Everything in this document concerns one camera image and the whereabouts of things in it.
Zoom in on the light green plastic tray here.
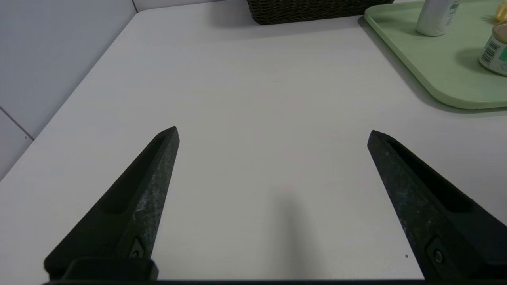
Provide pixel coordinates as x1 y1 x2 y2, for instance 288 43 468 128
364 0 507 110

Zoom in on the dark brown wicker basket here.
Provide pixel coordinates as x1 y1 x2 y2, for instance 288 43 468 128
246 0 395 25

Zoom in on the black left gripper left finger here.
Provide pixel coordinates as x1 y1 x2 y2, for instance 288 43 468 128
43 126 180 278

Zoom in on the gold lid tin can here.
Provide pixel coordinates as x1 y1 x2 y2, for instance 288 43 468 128
478 21 507 77

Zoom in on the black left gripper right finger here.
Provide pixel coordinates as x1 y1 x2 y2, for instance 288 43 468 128
367 130 507 281

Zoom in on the white spray bottle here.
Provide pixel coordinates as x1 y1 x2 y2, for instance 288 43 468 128
416 0 462 37

